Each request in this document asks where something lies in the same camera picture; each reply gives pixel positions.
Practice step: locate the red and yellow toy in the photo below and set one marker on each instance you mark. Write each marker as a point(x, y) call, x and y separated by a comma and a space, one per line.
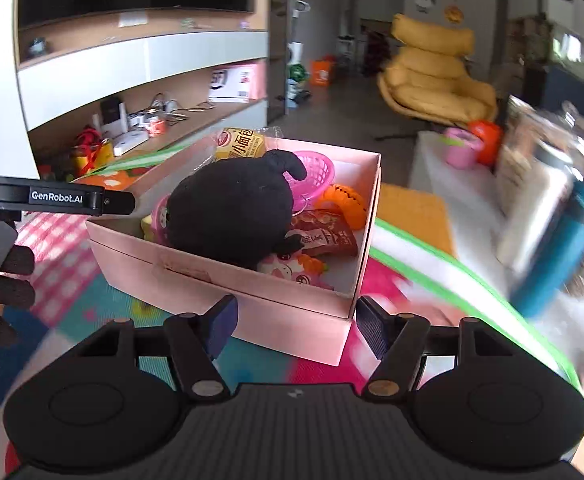
point(89, 157)

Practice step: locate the orange hanging ornament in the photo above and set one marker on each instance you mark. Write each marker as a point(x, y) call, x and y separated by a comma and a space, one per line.
point(453, 14)

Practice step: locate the pink soft animal toy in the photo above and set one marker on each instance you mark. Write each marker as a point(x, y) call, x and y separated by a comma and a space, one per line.
point(292, 270)

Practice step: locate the white coffee table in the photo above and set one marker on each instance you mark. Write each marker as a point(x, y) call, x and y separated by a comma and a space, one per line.
point(446, 195)

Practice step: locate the orange bucket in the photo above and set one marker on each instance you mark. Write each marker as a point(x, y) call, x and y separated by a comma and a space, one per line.
point(322, 72)

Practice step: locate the clear snack bags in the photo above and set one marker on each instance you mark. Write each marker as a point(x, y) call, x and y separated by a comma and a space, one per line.
point(514, 135)

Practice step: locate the orange ball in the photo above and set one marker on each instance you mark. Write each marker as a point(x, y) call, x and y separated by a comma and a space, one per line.
point(489, 142)

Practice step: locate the orange plastic toy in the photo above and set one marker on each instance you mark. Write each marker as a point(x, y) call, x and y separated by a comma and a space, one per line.
point(344, 200)

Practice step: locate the white wooden wall shelf unit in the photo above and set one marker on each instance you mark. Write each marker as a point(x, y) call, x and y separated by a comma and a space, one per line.
point(122, 57)

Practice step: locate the yellow snack packet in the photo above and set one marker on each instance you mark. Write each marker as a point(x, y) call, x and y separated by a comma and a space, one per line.
point(239, 145)

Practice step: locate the pink round cartoon tin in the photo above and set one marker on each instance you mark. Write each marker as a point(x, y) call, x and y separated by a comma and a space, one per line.
point(161, 220)

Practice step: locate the colourful printed play mat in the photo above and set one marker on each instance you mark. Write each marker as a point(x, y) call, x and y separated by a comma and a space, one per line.
point(57, 255)

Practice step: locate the black router box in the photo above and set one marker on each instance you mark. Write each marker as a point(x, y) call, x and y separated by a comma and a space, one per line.
point(109, 112)

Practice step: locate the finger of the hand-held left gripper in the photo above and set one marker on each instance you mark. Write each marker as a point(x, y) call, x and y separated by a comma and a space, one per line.
point(119, 201)

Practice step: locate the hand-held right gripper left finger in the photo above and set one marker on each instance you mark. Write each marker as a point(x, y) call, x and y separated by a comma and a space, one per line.
point(221, 327)

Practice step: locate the pink cardboard box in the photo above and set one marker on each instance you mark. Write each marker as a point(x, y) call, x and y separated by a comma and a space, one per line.
point(212, 280)

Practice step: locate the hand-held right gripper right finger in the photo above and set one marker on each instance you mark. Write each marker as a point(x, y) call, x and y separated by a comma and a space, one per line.
point(374, 327)

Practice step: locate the red and white mug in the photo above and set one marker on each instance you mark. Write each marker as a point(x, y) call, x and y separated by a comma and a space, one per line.
point(157, 126)

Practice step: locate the pink plastic toy basket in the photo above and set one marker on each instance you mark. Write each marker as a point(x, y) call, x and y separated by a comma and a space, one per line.
point(317, 170)

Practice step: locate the black plush toy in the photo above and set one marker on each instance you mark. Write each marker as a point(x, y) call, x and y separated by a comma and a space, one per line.
point(232, 205)

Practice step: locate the pink cup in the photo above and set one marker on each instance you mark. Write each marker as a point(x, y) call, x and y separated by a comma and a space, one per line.
point(459, 152)

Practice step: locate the yellow padded armchair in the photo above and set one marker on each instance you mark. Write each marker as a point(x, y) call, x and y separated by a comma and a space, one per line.
point(436, 90)

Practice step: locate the white box with red print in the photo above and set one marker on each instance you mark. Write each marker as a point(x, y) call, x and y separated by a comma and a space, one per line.
point(232, 85)

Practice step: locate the person's left hand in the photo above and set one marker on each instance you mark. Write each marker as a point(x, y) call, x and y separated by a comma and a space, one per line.
point(17, 262)

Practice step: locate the teal bottle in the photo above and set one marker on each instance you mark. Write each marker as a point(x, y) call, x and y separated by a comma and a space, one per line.
point(566, 240)

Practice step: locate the brown snack packet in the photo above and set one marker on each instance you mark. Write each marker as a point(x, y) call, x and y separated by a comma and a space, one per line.
point(327, 235)

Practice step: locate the white power strip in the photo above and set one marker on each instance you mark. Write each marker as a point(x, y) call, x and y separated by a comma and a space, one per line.
point(132, 141)

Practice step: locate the green ball toy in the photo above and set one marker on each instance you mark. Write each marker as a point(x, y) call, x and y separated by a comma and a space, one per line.
point(297, 72)

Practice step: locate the dark patterned cloth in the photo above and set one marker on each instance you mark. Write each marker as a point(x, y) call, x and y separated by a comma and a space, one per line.
point(377, 52)

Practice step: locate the silver white bottle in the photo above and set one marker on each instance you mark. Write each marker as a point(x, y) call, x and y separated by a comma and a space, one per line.
point(534, 205)

